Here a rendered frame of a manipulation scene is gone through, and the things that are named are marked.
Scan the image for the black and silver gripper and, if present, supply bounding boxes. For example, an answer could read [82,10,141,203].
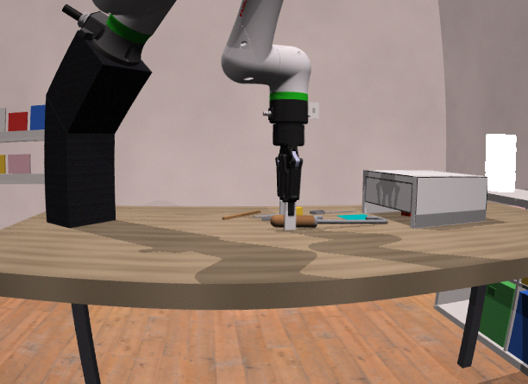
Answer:
[273,124,305,230]

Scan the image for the small grey cabinet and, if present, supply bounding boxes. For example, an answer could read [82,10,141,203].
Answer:
[361,170,488,229]

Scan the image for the teal square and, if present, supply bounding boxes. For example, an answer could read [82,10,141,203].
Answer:
[339,214,367,220]

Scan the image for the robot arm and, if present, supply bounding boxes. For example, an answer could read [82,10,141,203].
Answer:
[62,0,311,124]

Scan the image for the steel hook with wooden handle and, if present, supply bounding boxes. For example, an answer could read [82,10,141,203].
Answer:
[270,215,388,228]

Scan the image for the grey spoon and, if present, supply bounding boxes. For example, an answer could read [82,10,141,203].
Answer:
[310,210,352,215]

